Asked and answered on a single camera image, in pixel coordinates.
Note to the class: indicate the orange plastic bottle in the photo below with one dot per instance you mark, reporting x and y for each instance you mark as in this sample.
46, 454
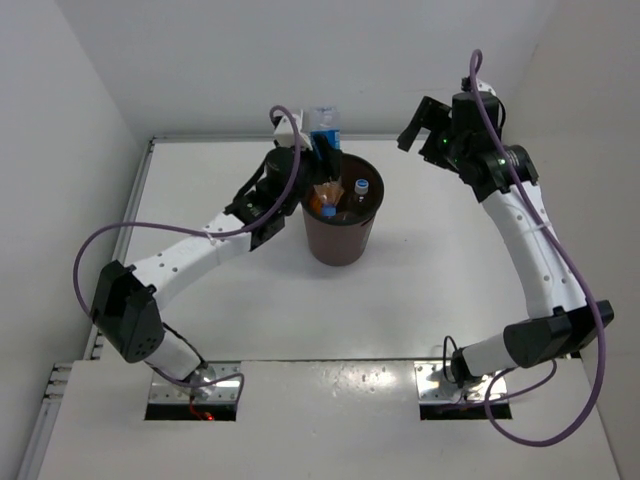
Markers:
326, 197

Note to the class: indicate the white front cover board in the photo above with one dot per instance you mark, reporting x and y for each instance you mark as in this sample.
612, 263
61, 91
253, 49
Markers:
300, 420

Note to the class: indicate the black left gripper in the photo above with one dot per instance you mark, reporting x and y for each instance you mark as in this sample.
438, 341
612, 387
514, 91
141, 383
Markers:
327, 156

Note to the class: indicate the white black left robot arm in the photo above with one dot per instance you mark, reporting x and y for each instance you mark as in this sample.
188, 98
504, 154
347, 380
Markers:
128, 301

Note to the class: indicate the clear bottle white blue cap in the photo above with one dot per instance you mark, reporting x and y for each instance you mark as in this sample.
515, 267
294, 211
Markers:
357, 202

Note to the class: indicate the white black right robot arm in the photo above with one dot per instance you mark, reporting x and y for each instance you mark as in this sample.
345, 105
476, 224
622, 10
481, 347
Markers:
506, 185

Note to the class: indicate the clear bottle blue label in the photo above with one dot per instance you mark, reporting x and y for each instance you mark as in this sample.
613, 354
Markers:
326, 120

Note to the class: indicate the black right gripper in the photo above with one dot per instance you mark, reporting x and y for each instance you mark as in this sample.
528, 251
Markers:
430, 114

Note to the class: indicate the brown plastic bin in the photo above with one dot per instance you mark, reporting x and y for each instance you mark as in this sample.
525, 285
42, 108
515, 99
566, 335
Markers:
341, 240

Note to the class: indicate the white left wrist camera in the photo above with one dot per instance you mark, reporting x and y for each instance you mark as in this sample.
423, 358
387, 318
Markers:
283, 130

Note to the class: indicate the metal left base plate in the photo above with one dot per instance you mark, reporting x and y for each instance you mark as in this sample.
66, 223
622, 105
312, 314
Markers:
217, 383

